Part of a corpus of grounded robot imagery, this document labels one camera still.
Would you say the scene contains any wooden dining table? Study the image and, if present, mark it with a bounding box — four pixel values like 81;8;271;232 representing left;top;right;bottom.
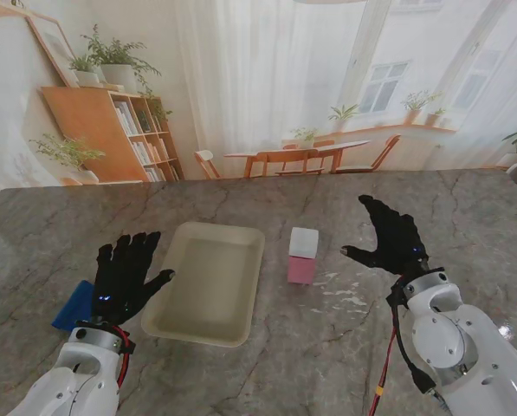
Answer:
223;140;372;179

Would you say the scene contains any large plant white pot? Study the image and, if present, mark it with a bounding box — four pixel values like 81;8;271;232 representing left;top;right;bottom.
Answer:
81;23;163;94

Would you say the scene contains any cream baking tray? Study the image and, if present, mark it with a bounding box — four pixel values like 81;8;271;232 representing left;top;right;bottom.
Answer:
140;221;267;348

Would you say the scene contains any red black right arm cable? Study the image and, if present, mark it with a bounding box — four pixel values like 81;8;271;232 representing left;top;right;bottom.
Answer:
365;281;439;416

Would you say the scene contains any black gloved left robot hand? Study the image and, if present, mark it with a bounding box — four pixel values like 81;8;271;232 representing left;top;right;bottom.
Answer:
91;231;177;326

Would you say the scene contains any white square jar lid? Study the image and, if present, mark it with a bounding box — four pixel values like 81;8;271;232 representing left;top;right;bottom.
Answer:
288;226;320;259

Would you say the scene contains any bushy plant terracotta pot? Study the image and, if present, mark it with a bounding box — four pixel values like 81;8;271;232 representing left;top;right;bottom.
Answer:
400;89;444;127

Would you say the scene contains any wooden chair with backrest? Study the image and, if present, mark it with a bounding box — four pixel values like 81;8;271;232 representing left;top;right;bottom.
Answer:
275;149;325;177

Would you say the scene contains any square pink jar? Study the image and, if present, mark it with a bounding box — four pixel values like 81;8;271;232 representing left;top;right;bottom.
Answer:
287;254;318;286

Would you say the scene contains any trailing ivy plant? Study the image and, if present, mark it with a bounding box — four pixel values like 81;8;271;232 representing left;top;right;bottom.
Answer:
139;88;173;125

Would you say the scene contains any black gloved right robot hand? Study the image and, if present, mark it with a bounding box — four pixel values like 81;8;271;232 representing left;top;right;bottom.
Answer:
340;194;432;276

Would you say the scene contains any leaning wooden picture frame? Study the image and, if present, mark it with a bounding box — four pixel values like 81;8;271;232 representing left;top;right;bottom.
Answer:
25;15;81;88

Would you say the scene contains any red black arm cable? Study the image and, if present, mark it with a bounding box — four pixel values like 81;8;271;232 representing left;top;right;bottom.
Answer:
365;281;439;416
110;324;133;389

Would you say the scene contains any small plant terracotta pot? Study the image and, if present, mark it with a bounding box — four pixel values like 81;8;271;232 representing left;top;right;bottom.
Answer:
425;107;448;128

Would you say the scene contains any red black left arm cable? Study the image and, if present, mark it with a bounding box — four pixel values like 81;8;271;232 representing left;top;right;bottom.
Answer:
110;324;133;389

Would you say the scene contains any wooden bookshelf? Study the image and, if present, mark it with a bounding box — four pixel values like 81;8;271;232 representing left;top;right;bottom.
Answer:
40;85;185;183

